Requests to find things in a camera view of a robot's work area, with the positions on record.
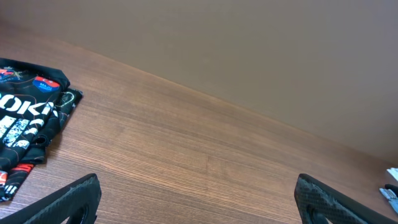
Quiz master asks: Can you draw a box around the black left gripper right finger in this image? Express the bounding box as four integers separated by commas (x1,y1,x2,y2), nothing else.
294,174,397,224

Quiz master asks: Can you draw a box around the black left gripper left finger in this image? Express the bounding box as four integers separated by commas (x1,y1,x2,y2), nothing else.
1,173,101,224

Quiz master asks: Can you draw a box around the white garment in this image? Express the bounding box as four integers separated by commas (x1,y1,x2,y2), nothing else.
379,167,398,213

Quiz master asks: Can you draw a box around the black printed folded shirt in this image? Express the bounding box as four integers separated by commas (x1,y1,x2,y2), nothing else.
1,58,83,202

